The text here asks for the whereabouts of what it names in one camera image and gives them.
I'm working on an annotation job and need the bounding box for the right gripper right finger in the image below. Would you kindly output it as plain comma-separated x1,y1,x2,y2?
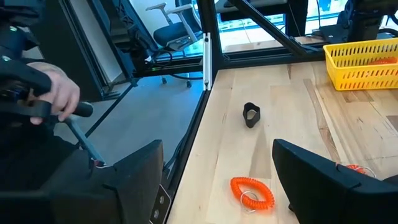
272,139,389,224

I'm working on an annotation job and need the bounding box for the yellow plastic basket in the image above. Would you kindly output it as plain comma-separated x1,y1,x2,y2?
322,37,398,91

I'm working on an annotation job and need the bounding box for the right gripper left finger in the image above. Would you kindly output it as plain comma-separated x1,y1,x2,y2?
62,139,165,224

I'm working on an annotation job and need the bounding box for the orange spiral wrist keychain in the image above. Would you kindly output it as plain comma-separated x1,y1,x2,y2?
343,164,377,180
229,176,276,213

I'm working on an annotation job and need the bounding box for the white black office chair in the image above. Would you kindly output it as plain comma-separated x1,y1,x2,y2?
145,2,205,52

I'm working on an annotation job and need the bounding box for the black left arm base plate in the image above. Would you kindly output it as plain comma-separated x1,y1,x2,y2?
319,25,354,44

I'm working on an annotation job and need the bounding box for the grey corner bracket plate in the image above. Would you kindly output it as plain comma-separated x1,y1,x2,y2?
148,184,172,224

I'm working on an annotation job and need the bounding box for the person's hand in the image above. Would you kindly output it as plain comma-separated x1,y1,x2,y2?
26,61,81,126

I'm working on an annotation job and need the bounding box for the silver frame bracket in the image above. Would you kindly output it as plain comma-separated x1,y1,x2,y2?
202,32,213,91

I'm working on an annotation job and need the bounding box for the black elastic band loop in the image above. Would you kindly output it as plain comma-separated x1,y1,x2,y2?
242,101,261,129

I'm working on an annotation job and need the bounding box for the grey metal rod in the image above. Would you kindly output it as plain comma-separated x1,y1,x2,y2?
63,115,106,167

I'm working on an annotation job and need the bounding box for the black aluminium table frame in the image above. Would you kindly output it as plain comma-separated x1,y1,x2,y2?
130,0,327,224

